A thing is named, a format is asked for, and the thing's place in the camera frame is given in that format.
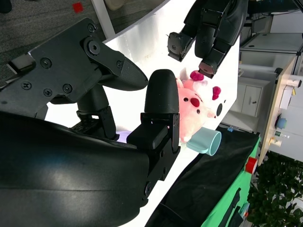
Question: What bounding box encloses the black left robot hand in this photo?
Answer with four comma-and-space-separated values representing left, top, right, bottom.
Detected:
167, 0, 248, 79

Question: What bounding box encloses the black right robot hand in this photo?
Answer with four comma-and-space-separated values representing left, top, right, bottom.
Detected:
0, 17, 182, 227

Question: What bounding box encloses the pink plush doll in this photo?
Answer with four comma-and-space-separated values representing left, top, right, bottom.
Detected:
175, 70, 223, 144

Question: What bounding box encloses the lavender plastic plate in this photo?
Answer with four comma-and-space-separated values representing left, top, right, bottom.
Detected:
116, 131, 133, 144

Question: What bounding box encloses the white cabinet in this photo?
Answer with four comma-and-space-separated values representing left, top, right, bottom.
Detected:
241, 82, 272, 118

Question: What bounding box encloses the white table leg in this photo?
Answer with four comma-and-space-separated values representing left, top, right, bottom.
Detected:
91, 0, 116, 36

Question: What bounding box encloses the light wooden board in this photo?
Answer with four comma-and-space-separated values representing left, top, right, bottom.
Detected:
258, 56, 298, 166

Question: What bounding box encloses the light blue plastic mug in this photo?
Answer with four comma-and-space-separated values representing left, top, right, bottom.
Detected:
187, 126, 223, 157

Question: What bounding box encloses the blue round object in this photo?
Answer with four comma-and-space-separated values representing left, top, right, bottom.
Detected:
276, 117, 288, 130

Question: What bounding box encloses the red square floor marker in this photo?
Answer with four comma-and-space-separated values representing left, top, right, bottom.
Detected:
72, 1, 85, 13

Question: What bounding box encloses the red cube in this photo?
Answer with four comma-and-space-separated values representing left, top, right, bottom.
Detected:
245, 157, 258, 174

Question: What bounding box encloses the black backdrop cloth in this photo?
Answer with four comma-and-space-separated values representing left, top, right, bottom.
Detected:
145, 125, 260, 227

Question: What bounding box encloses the green cloth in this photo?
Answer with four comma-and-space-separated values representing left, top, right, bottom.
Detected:
201, 137, 263, 227

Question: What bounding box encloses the green leafy plant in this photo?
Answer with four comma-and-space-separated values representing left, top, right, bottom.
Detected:
246, 151, 303, 227

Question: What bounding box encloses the white frame desk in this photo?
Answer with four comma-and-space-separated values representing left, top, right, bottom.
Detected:
239, 32, 303, 57

